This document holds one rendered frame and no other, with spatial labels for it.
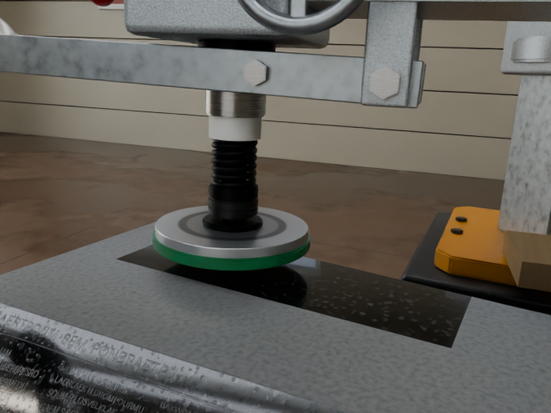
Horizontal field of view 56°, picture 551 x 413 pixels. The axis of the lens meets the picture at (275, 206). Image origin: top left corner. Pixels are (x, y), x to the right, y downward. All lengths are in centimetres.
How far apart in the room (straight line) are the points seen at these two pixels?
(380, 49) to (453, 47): 608
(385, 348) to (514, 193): 84
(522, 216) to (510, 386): 80
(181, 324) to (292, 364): 14
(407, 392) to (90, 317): 34
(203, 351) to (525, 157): 95
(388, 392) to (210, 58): 42
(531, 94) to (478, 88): 534
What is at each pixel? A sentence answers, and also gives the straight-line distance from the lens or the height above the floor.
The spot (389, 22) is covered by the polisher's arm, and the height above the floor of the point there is 119.
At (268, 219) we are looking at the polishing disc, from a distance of 76.
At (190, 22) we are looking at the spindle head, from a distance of 61.
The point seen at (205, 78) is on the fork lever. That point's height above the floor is 112.
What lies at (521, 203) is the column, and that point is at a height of 87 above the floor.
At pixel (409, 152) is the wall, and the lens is 670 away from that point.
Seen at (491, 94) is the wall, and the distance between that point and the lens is 665.
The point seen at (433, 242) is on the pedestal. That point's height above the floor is 74.
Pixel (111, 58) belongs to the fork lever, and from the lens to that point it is 71.
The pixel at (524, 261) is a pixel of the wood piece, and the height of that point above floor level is 83.
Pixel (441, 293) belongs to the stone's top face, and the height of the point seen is 87.
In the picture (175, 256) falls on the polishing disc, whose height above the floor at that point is 91.
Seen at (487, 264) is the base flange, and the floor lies 78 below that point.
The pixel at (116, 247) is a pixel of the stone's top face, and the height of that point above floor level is 87.
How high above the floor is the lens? 113
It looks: 15 degrees down
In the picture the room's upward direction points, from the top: 3 degrees clockwise
